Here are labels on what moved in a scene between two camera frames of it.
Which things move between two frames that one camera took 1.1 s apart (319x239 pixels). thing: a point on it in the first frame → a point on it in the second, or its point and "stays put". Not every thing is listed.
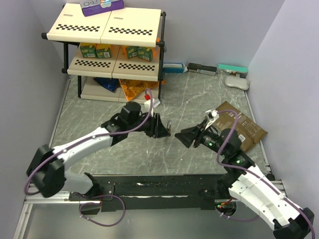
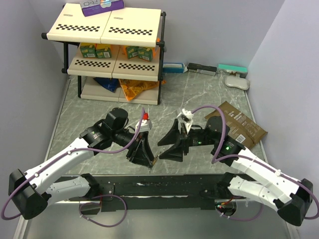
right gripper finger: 187,139 → 174,153
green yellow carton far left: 88,50 stays put
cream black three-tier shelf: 117,55 stays put
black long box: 202,69 stays put
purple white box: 97,7 stays put
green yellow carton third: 132,51 stays put
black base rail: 156,192 stays put
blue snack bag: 109,83 stays put
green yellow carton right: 145,54 stays put
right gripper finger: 188,134 → 173,136
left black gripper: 156,128 → 145,160
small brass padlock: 169,126 → 154,160
